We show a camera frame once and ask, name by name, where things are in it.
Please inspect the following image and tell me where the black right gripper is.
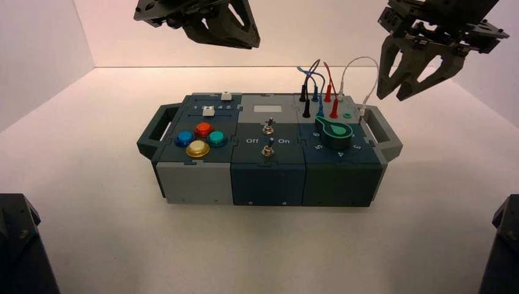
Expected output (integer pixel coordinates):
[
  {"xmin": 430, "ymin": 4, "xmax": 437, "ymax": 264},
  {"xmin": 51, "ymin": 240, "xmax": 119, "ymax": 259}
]
[{"xmin": 376, "ymin": 0, "xmax": 510, "ymax": 102}]

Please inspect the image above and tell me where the white jumper wire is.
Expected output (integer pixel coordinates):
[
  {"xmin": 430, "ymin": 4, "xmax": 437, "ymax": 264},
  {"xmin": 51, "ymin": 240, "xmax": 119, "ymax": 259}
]
[{"xmin": 338, "ymin": 56, "xmax": 380, "ymax": 124}]

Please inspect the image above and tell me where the green rotary knob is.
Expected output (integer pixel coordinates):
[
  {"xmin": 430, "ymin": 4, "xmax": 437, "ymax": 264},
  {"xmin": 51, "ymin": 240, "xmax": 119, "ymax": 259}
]
[{"xmin": 314, "ymin": 116, "xmax": 354, "ymax": 151}]

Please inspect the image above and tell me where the teal push button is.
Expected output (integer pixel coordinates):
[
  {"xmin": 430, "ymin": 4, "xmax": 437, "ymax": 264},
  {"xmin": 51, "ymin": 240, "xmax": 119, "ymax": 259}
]
[{"xmin": 206, "ymin": 130, "xmax": 228, "ymax": 148}]

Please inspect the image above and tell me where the yellow push button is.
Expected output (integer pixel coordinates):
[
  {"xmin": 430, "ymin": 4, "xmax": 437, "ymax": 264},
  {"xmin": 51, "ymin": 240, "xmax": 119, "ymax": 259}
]
[{"xmin": 185, "ymin": 140, "xmax": 211, "ymax": 159}]

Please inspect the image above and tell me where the black jumper wire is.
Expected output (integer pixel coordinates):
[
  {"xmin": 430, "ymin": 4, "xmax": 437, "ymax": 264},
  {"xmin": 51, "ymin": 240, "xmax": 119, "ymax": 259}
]
[{"xmin": 299, "ymin": 59, "xmax": 321, "ymax": 119}]

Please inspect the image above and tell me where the orange push button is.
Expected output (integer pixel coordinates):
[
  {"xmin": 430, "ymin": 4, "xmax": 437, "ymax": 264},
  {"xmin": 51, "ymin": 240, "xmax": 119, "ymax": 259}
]
[{"xmin": 193, "ymin": 122, "xmax": 214, "ymax": 139}]

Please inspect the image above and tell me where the blue push button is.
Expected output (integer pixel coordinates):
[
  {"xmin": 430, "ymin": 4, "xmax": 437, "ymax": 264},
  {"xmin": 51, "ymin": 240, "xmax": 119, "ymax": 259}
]
[{"xmin": 175, "ymin": 130, "xmax": 196, "ymax": 148}]

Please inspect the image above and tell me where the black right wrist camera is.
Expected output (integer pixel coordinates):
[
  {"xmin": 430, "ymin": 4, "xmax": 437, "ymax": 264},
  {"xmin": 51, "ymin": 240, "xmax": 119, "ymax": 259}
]
[{"xmin": 377, "ymin": 6, "xmax": 413, "ymax": 39}]

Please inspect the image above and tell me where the red jumper wire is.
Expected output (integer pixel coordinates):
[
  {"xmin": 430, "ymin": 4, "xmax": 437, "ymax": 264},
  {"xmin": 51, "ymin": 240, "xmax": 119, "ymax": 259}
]
[{"xmin": 323, "ymin": 61, "xmax": 340, "ymax": 119}]

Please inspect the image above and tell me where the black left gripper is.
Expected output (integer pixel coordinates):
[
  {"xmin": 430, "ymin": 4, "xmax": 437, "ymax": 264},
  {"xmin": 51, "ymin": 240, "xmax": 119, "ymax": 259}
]
[{"xmin": 133, "ymin": 0, "xmax": 261, "ymax": 50}]

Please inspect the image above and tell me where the blue jumper wire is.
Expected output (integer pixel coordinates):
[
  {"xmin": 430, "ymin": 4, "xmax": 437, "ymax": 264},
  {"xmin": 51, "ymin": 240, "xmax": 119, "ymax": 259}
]
[{"xmin": 296, "ymin": 66, "xmax": 326, "ymax": 118}]

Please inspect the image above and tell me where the grey and teal control box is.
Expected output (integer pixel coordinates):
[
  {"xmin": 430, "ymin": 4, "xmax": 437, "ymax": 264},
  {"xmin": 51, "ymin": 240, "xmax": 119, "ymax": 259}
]
[{"xmin": 136, "ymin": 92, "xmax": 403, "ymax": 208}]

